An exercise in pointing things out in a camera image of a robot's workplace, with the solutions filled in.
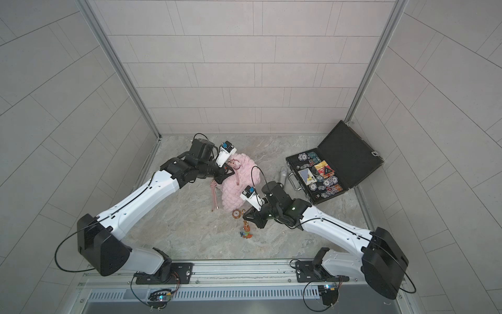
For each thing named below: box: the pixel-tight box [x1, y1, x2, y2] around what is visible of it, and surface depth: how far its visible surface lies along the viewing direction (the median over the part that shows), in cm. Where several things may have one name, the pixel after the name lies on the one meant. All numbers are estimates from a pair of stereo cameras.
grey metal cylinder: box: [279, 166, 288, 188], surface depth 98 cm
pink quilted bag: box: [221, 153, 261, 212], surface depth 75 cm
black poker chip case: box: [285, 120, 385, 206], surface depth 96 cm
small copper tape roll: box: [232, 209, 242, 220], surface depth 86 cm
